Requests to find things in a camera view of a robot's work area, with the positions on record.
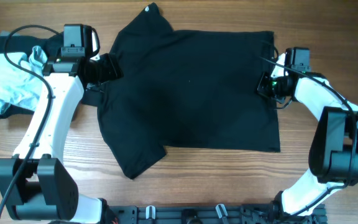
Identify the black t-shirt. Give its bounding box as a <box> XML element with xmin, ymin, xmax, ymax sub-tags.
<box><xmin>96</xmin><ymin>3</ymin><xmax>280</xmax><ymax>179</ymax></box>

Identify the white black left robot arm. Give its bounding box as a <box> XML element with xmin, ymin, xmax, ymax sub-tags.
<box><xmin>0</xmin><ymin>54</ymin><xmax>119</xmax><ymax>223</ymax></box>

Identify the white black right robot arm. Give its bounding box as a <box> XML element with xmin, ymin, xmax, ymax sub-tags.
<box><xmin>257</xmin><ymin>72</ymin><xmax>358</xmax><ymax>223</ymax></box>

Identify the folded black garment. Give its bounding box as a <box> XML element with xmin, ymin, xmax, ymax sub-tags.
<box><xmin>0</xmin><ymin>30</ymin><xmax>65</xmax><ymax>122</ymax></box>

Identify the crumpled light grey garment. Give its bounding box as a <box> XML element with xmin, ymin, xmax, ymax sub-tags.
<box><xmin>0</xmin><ymin>45</ymin><xmax>47</xmax><ymax>114</ymax></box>

